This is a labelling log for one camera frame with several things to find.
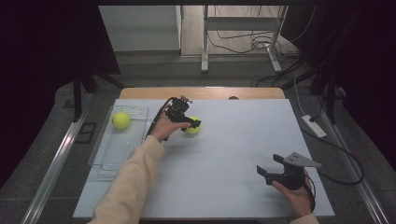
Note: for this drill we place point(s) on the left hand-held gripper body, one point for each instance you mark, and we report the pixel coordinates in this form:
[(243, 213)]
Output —
[(177, 110)]

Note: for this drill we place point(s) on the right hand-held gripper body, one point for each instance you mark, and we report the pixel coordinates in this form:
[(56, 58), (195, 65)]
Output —
[(289, 179)]

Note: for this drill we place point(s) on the yellow tennis ball black mark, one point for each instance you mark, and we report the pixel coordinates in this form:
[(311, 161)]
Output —
[(120, 120)]

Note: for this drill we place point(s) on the clear plastic container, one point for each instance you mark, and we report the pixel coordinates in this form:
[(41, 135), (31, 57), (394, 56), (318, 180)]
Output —
[(124, 146)]

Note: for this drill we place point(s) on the person's right hand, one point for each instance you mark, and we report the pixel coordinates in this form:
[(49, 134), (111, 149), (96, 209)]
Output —
[(295, 199)]

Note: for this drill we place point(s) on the person's left hand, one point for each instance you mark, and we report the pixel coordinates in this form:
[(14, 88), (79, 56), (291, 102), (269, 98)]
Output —
[(166, 129)]

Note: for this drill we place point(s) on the white table mat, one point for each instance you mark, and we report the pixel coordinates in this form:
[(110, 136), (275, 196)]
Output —
[(233, 174)]

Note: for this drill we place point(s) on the wooden table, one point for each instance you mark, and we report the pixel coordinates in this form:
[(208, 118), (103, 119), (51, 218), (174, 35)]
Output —
[(218, 93)]

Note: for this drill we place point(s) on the white power strip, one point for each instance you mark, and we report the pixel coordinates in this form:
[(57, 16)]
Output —
[(314, 126)]

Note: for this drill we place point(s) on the black stand legs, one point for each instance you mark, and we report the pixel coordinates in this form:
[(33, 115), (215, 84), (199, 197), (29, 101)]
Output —
[(77, 96), (330, 99)]

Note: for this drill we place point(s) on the dark curtain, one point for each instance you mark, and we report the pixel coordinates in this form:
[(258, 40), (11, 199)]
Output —
[(40, 77), (367, 77)]

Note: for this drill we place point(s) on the aluminium floor rail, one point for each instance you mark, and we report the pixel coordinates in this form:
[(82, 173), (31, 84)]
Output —
[(53, 174), (358, 174)]

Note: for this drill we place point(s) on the white metal stand frame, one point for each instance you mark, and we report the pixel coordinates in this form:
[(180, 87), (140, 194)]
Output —
[(204, 46)]

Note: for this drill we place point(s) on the dark floor frame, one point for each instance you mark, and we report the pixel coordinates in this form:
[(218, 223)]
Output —
[(86, 133)]

